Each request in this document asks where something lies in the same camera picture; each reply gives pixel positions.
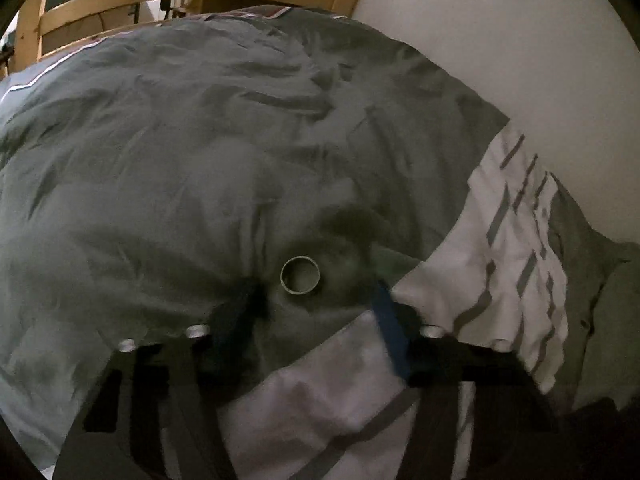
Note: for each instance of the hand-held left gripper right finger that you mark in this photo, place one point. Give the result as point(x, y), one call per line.
point(391, 330)

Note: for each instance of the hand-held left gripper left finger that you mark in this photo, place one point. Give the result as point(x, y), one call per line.
point(230, 322)

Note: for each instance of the grey white striped duvet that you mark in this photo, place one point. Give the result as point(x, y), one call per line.
point(200, 160)

